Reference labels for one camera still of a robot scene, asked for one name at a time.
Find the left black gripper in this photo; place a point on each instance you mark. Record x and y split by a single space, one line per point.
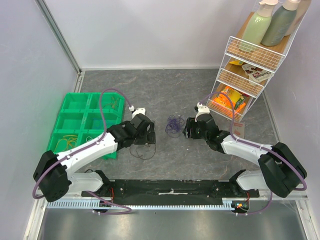
149 137

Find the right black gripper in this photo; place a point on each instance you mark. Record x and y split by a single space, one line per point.
189 128

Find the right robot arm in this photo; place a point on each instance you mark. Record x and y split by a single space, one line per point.
279 169

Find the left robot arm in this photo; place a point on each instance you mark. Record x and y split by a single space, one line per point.
57 173

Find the orange snack box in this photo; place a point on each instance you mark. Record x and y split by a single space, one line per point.
229 99

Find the small pink card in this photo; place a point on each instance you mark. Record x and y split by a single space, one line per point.
238 129

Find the green compartment bin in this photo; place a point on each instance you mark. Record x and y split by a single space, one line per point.
79 119

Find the yellow snack bag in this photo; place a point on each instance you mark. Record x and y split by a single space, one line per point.
236 62

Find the chobani yogurt pack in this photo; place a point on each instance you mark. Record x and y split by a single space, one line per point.
256 74

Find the light green spray bottle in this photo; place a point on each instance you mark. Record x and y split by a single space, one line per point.
257 26

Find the dark green bottle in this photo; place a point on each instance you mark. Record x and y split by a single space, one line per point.
280 23

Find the beige bottle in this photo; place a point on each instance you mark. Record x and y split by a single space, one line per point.
300 13

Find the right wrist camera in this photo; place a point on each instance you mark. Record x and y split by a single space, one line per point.
200 110

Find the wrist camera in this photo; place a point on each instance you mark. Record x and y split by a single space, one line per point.
135 111
200 110

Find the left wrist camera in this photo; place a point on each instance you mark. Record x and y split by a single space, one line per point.
135 111

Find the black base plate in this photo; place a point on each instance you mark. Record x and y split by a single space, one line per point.
173 192

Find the white wire shelf rack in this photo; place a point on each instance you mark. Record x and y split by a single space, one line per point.
267 58

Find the aluminium rail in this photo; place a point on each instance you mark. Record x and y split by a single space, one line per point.
85 200

